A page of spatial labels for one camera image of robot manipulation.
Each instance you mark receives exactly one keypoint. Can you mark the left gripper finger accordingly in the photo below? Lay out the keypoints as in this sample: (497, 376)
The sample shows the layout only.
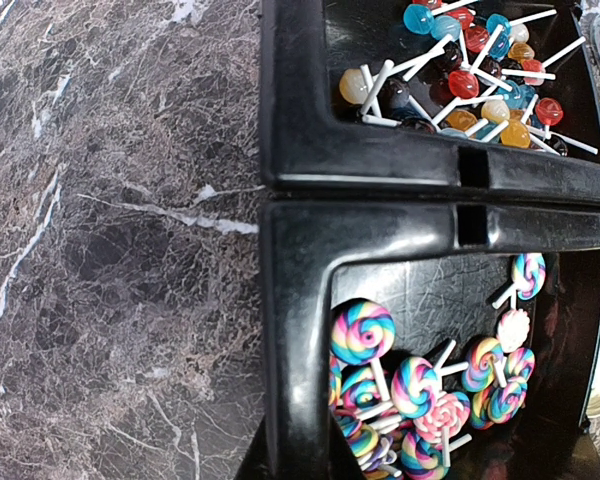
(255, 465)

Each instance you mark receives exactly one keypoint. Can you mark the black three-compartment candy tray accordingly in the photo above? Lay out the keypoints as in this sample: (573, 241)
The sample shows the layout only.
(425, 226)

